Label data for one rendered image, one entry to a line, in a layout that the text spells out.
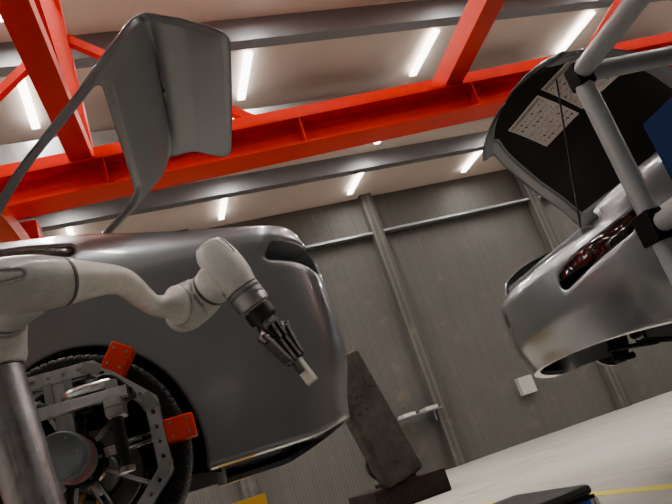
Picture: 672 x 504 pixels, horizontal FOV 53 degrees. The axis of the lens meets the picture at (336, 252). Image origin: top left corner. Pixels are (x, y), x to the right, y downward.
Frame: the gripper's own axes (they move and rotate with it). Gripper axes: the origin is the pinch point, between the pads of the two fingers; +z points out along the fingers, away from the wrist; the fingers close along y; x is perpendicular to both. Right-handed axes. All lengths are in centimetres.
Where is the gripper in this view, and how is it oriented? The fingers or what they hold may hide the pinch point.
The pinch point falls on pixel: (304, 371)
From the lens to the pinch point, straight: 172.6
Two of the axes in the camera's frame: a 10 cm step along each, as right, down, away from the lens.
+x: -6.6, 6.0, 4.6
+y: 4.2, -2.0, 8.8
